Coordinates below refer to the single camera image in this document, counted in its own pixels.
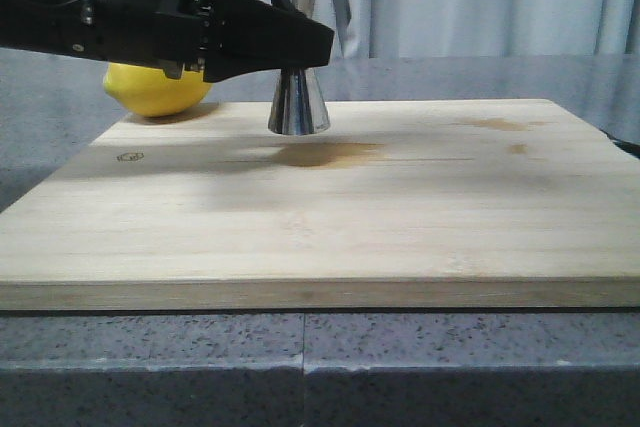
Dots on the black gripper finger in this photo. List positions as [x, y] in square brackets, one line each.
[246, 36]

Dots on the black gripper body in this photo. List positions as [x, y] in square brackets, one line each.
[162, 34]

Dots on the steel cocktail jigger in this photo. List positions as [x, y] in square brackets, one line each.
[298, 107]

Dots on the yellow lemon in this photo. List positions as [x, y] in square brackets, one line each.
[149, 93]

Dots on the grey curtain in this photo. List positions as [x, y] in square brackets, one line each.
[472, 28]

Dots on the wooden cutting board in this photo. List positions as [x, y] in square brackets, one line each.
[484, 203]

